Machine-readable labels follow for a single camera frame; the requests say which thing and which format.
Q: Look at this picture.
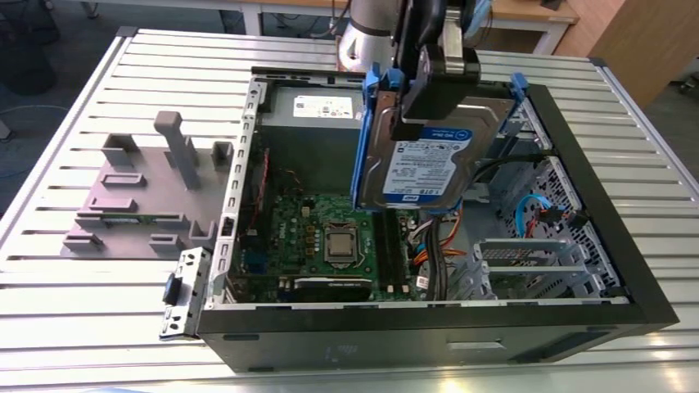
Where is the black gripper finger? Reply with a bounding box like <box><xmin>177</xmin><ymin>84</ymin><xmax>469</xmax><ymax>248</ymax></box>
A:
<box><xmin>390</xmin><ymin>7</ymin><xmax>483</xmax><ymax>141</ymax></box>
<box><xmin>391</xmin><ymin>0</ymin><xmax>425</xmax><ymax>89</ymax></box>

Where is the hard disk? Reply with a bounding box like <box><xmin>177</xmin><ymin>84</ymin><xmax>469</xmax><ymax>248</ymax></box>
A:
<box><xmin>353</xmin><ymin>61</ymin><xmax>531</xmax><ymax>215</ymax></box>

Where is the power wire with black plug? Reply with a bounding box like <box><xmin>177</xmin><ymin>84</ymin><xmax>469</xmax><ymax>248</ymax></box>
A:
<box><xmin>538</xmin><ymin>206</ymin><xmax>594</xmax><ymax>230</ymax></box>

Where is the metal disk bay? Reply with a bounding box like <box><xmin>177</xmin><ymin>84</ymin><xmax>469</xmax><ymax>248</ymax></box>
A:
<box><xmin>473</xmin><ymin>238</ymin><xmax>625</xmax><ymax>300</ymax></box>

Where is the metal optical drive cage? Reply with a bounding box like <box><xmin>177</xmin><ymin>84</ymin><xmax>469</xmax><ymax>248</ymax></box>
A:
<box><xmin>474</xmin><ymin>88</ymin><xmax>551</xmax><ymax>193</ymax></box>

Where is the grey power supply unit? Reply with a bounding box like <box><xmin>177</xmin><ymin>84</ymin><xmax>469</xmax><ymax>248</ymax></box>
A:
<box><xmin>257</xmin><ymin>85</ymin><xmax>367</xmax><ymax>196</ymax></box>

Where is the wooden cabinet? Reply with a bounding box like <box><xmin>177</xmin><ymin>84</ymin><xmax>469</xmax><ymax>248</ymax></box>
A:
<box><xmin>551</xmin><ymin>0</ymin><xmax>699</xmax><ymax>110</ymax></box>

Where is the black RAM slot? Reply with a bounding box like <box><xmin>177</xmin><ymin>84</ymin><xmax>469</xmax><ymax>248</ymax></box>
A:
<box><xmin>389</xmin><ymin>209</ymin><xmax>413</xmax><ymax>294</ymax></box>
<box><xmin>371</xmin><ymin>209</ymin><xmax>395</xmax><ymax>294</ymax></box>

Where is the silver CPU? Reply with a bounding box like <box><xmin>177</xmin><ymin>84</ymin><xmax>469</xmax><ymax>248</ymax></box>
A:
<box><xmin>327</xmin><ymin>233</ymin><xmax>358</xmax><ymax>257</ymax></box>

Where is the CPU socket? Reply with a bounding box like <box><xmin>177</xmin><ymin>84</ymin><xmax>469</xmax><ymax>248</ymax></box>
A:
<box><xmin>321</xmin><ymin>220</ymin><xmax>366</xmax><ymax>269</ymax></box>

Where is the green motherboard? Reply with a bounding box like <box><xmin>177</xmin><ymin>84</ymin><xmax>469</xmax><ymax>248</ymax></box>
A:
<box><xmin>239</xmin><ymin>194</ymin><xmax>433</xmax><ymax>304</ymax></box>

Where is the black graphics card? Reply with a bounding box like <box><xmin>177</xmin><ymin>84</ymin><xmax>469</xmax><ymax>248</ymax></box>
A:
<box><xmin>293</xmin><ymin>276</ymin><xmax>377</xmax><ymax>303</ymax></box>

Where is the grey parts rack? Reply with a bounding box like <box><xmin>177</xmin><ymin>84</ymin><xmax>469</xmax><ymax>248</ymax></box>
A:
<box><xmin>62</xmin><ymin>111</ymin><xmax>242</xmax><ymax>262</ymax></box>

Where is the black PC case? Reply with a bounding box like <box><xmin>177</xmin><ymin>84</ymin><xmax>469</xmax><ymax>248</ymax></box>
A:
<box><xmin>195</xmin><ymin>65</ymin><xmax>681</xmax><ymax>373</ymax></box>

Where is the green RAM stick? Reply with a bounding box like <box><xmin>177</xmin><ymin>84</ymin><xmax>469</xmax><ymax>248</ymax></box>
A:
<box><xmin>101</xmin><ymin>215</ymin><xmax>182</xmax><ymax>225</ymax></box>

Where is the wooden desk with white frame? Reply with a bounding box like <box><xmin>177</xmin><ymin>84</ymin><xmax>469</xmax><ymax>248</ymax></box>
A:
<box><xmin>218</xmin><ymin>0</ymin><xmax>582</xmax><ymax>56</ymax></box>

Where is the blue data wire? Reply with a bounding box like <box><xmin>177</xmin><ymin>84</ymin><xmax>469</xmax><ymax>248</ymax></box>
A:
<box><xmin>515</xmin><ymin>194</ymin><xmax>547</xmax><ymax>238</ymax></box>

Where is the black cable bundle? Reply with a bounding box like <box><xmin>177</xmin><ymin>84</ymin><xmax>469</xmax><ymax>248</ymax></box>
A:
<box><xmin>425</xmin><ymin>155</ymin><xmax>547</xmax><ymax>300</ymax></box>

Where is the orange yellow wire bundle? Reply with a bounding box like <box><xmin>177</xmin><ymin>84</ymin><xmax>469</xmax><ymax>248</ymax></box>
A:
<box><xmin>409</xmin><ymin>210</ymin><xmax>466</xmax><ymax>267</ymax></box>

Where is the metal expansion slot bracket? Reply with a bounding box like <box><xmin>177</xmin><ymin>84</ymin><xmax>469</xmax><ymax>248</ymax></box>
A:
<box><xmin>158</xmin><ymin>246</ymin><xmax>214</xmax><ymax>341</ymax></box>

